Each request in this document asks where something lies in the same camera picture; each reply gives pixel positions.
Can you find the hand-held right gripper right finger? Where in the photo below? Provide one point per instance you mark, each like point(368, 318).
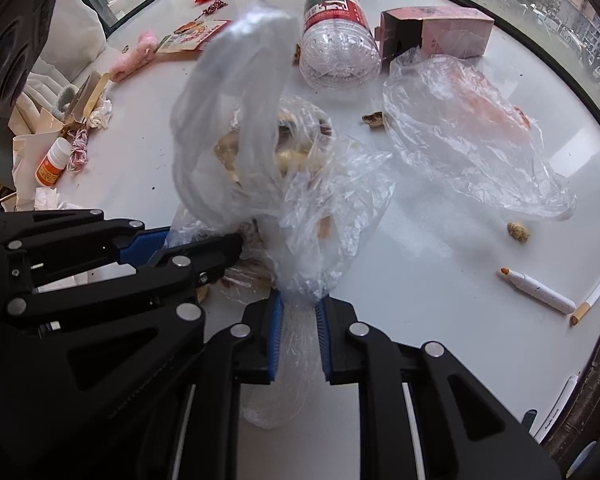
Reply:
point(323, 345)

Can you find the plastic bottle red green label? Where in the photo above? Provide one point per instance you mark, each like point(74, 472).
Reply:
point(337, 40)

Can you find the white marker orange tip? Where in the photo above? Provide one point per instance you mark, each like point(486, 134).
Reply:
point(537, 290)

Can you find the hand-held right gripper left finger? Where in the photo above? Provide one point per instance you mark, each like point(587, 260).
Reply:
point(275, 345)

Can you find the crumpled white tissue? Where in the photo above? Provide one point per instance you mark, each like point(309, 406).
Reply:
point(100, 114)

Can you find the torn white paper bag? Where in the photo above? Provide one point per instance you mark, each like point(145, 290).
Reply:
point(65, 45)

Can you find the black window frame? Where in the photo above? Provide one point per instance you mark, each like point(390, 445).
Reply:
point(545, 45)

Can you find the cigarette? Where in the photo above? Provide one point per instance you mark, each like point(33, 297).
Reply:
point(592, 297)

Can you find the peanut shell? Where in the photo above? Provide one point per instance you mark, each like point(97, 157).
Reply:
point(373, 121)
point(519, 232)
point(296, 55)

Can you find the clear plastic bag with shells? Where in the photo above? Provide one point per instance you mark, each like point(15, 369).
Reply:
point(250, 125)

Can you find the pink cardboard box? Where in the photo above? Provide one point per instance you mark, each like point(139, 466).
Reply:
point(450, 30)

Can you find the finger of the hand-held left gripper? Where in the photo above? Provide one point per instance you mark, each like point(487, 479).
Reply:
point(205, 260)
point(135, 247)

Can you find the grey fluffy headband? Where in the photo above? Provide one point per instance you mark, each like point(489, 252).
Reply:
point(66, 101)

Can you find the flat printed card packet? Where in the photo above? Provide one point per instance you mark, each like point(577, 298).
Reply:
point(195, 35)

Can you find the pink fluffy headband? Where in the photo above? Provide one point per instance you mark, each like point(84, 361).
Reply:
point(132, 57)

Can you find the small white bottle orange label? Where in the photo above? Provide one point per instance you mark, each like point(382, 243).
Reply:
point(52, 162)

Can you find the white pen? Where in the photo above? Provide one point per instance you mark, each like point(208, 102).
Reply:
point(560, 407)

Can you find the crumpled clear plastic bag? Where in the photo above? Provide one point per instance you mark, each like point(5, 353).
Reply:
point(470, 130)

